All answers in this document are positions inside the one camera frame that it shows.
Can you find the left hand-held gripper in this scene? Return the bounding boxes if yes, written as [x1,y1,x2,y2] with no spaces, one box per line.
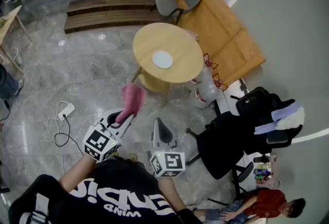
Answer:
[82,107,135,164]

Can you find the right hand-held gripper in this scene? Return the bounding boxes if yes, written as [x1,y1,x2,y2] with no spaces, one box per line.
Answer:
[149,117,186,178]

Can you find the pink cloth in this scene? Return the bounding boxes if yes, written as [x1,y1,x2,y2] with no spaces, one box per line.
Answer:
[115,83,147,125]

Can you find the white round plate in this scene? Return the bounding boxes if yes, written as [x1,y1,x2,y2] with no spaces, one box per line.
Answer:
[152,50,174,69]

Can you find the person's left forearm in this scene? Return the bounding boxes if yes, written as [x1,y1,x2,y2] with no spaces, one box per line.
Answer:
[58,152,97,193]

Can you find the person's right forearm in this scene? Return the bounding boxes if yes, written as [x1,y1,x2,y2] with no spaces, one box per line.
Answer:
[156,176,188,215]

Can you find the white power strip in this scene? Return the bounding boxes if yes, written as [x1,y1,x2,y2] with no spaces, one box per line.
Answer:
[57,103,76,121]

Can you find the black office chair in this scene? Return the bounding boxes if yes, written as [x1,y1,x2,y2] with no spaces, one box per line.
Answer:
[185,98,303,202]

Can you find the person's black printed t-shirt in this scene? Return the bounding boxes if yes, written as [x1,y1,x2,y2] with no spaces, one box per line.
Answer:
[7,156,204,224]

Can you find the black backpack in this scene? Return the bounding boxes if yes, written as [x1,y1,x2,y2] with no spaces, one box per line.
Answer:
[230,86,282,122]

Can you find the round light wooden table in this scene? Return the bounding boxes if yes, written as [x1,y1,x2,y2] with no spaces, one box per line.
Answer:
[130,22,204,108]

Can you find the colourful small items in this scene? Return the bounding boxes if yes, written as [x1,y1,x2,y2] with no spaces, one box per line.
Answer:
[253,163,273,184]

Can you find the dark wooden step platform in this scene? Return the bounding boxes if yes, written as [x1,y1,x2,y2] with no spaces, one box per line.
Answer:
[63,0,168,35]

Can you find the large brown wrapped board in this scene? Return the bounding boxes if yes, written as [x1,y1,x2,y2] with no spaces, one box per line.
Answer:
[169,0,267,87]

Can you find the light blue white garment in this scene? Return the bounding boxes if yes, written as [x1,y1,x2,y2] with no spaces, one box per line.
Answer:
[254,101,306,135]

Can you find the light wooden rectangular table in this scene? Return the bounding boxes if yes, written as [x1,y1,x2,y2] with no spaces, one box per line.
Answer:
[0,5,33,76]

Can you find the black cable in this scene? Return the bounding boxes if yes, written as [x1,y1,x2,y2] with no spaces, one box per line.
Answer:
[0,99,11,125]
[53,115,85,157]

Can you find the white cable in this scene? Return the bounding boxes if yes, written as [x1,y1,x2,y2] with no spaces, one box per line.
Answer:
[0,101,71,175]

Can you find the clear water jug red handle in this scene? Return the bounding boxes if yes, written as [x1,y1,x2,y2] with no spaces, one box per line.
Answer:
[192,73,229,110]
[189,53,219,91]

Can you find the grey chair black frame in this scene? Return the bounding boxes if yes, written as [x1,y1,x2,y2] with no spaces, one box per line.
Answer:
[150,0,203,26]

